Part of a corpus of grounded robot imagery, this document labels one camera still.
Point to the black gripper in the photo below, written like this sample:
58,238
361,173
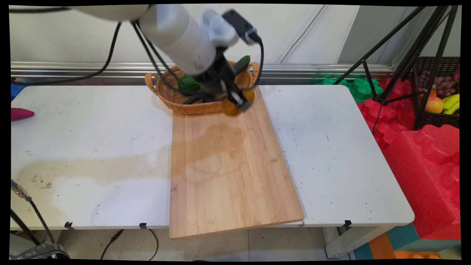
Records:
220,73

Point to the brown toy potato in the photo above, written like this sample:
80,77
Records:
230,108

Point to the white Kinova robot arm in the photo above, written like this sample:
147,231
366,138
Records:
176,33

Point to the dark green toy cucumber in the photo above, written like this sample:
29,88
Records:
242,63

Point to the green toy bell pepper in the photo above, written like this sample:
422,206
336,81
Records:
188,82

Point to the woven wicker basket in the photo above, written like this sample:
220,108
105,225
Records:
173,97

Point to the wooden cutting board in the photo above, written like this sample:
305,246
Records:
228,165

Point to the green foam mat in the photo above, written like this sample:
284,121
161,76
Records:
362,88

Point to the small red foam mat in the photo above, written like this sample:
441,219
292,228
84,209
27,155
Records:
390,117

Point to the white table leg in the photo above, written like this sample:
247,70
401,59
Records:
349,241

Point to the orange toy fruit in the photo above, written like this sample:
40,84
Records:
431,92

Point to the orange red toy peach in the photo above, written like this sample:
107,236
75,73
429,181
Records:
434,105

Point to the black plastic fruit basket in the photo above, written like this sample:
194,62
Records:
438,119

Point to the large red foam mat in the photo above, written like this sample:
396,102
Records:
427,176

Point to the purple toy grapes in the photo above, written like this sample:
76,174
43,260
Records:
443,85

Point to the pink toy vegetable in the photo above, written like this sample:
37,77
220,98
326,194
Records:
21,113

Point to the blue foam piece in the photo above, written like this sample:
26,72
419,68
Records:
14,90

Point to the yellow toy bananas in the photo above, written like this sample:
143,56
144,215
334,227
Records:
452,103

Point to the teal orange foam mat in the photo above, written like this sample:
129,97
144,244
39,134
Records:
401,243

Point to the grey black controller device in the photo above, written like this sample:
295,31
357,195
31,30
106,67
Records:
40,252

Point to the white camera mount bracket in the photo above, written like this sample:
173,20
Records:
219,29

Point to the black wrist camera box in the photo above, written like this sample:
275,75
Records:
241,25

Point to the metal wall rail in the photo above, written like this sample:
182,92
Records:
92,70

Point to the black camera tripod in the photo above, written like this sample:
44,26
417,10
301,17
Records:
419,48

